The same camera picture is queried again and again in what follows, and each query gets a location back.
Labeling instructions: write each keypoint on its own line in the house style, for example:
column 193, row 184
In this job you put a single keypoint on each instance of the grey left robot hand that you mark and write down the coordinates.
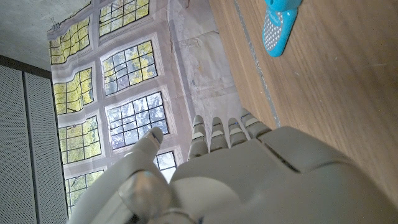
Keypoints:
column 264, row 186

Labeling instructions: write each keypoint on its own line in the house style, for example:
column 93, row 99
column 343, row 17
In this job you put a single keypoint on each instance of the blue toy phone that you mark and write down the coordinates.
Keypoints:
column 278, row 28

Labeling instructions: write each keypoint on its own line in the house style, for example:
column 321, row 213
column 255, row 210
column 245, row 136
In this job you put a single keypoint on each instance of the printed window backdrop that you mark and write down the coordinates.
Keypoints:
column 130, row 77

